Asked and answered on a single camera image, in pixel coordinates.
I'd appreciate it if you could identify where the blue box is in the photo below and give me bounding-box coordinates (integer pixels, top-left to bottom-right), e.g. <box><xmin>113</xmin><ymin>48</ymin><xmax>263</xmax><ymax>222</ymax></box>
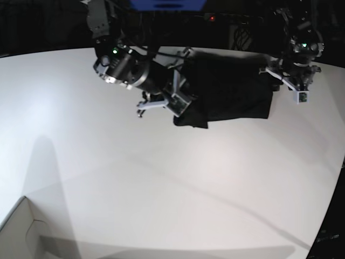
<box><xmin>130</xmin><ymin>0</ymin><xmax>206</xmax><ymax>11</ymax></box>

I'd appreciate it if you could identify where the black t-shirt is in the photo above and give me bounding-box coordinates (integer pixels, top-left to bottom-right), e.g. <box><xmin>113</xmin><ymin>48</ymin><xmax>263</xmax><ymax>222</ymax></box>
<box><xmin>173</xmin><ymin>52</ymin><xmax>277</xmax><ymax>129</ymax></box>

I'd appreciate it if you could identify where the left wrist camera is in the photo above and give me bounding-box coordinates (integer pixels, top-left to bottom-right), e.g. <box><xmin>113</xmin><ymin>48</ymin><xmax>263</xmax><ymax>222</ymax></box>
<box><xmin>293</xmin><ymin>91</ymin><xmax>309</xmax><ymax>104</ymax></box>

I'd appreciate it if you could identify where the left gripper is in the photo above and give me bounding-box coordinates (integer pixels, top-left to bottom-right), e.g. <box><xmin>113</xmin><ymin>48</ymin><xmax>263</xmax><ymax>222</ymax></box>
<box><xmin>259</xmin><ymin>58</ymin><xmax>321</xmax><ymax>92</ymax></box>

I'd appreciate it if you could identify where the white cardboard box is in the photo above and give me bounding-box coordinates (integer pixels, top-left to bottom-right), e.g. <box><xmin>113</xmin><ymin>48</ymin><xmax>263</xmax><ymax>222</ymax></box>
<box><xmin>1</xmin><ymin>196</ymin><xmax>81</xmax><ymax>258</ymax></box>

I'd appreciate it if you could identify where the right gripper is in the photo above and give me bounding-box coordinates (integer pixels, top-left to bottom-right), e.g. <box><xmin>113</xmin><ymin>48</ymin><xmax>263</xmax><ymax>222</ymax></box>
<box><xmin>136</xmin><ymin>53</ymin><xmax>192</xmax><ymax>118</ymax></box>

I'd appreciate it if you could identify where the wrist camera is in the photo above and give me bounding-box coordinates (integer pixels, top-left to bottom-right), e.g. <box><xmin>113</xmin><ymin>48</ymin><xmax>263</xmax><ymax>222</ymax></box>
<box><xmin>293</xmin><ymin>91</ymin><xmax>309</xmax><ymax>104</ymax></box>
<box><xmin>163</xmin><ymin>92</ymin><xmax>192</xmax><ymax>117</ymax></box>

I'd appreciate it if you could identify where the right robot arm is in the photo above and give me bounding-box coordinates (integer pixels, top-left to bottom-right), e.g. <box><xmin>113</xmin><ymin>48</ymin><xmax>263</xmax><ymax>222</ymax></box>
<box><xmin>84</xmin><ymin>1</ymin><xmax>192</xmax><ymax>117</ymax></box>

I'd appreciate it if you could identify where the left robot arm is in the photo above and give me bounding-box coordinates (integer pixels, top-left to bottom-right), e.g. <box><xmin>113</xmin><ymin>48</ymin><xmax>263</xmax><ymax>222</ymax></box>
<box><xmin>259</xmin><ymin>1</ymin><xmax>325</xmax><ymax>102</ymax></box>

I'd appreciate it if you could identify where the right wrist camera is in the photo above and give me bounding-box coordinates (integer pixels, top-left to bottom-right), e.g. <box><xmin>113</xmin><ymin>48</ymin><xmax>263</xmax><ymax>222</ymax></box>
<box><xmin>163</xmin><ymin>92</ymin><xmax>192</xmax><ymax>117</ymax></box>

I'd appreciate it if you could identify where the black power strip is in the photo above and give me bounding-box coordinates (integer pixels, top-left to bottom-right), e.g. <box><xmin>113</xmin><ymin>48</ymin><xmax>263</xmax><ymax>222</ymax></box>
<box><xmin>202</xmin><ymin>13</ymin><xmax>265</xmax><ymax>24</ymax></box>

